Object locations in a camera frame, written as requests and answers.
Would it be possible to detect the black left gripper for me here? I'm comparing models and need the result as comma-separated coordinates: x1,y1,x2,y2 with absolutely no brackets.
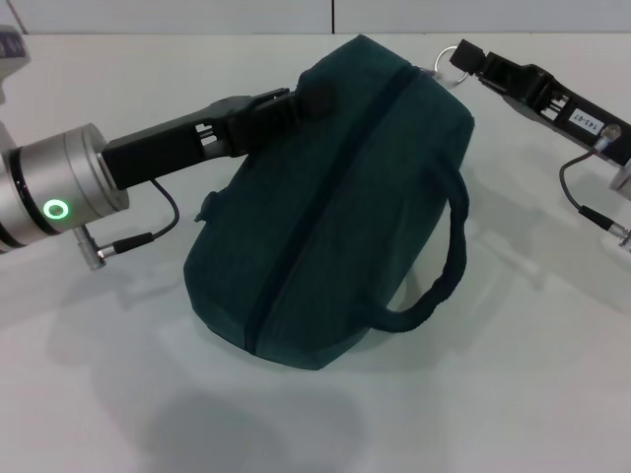
100,80,337,192

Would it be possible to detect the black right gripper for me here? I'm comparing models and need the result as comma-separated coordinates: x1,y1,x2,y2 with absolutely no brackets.
450,37,631,168

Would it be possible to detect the dark teal insulated lunch bag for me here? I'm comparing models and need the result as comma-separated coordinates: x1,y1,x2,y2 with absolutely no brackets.
181,33,477,371

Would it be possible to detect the dark right arm cable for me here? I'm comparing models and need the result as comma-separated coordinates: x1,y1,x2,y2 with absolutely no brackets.
559,125,631,252

